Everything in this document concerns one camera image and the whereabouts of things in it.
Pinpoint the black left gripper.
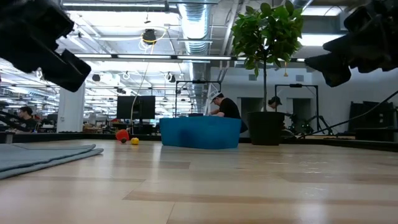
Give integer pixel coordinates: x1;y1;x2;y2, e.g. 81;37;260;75
0;0;93;93

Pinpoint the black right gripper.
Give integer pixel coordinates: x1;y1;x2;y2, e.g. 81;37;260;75
303;0;398;88

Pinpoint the red toy tomato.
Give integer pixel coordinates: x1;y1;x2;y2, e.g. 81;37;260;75
115;128;131;142

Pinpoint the grey cloth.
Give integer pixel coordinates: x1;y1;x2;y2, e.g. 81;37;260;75
0;142;105;180

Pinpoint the blue plastic tupperware container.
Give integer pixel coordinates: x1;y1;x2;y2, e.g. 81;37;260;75
159;115;243;150

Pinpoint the white building column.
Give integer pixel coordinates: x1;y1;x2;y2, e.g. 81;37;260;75
56;82;86;134

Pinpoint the black cabinet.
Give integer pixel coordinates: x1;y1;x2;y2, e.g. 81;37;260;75
348;100;396;141

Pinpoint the black monitor back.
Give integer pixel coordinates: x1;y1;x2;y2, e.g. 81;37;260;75
116;95;156;121

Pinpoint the person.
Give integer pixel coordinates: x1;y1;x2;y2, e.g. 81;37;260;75
266;95;295;133
207;90;249;134
12;106;40;134

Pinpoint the green plant in black pot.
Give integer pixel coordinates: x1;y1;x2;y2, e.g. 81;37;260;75
230;0;305;146

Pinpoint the black rig frame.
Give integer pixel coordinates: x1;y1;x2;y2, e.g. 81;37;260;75
274;83;320;134
175;80;223;118

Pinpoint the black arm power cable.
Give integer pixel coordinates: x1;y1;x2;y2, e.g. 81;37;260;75
297;90;398;139

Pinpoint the black aluminium table frame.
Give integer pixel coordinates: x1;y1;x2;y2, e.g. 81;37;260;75
0;131;398;153

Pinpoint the black overhead camera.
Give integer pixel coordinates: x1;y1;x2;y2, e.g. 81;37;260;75
141;28;158;45

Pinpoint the silver ventilation duct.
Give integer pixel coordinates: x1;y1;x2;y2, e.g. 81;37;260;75
177;0;218;116

